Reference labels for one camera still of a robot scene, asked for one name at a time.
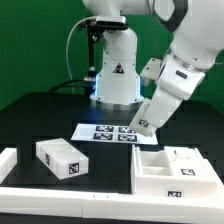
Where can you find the white obstacle fence front bar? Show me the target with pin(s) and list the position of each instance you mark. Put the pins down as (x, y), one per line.
(110, 206)

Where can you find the black camera on stand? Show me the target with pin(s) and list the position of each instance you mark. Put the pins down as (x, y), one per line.
(100, 24)

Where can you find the white obstacle fence left piece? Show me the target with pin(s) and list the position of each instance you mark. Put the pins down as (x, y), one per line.
(8, 160)

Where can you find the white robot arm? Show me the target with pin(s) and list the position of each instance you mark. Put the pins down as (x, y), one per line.
(198, 38)

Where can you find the white cabinet top block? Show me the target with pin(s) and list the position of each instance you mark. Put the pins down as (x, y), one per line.
(61, 158)

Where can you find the white door panel with tags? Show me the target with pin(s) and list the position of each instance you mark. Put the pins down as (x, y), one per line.
(184, 162)

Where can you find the white cabinet body box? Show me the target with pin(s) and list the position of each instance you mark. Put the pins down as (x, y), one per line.
(151, 176)

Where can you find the white sheet with tags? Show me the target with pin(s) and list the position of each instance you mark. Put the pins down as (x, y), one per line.
(110, 133)

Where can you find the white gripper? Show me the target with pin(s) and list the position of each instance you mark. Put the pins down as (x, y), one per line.
(163, 105)

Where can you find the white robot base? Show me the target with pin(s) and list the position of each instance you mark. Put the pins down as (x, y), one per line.
(117, 85)

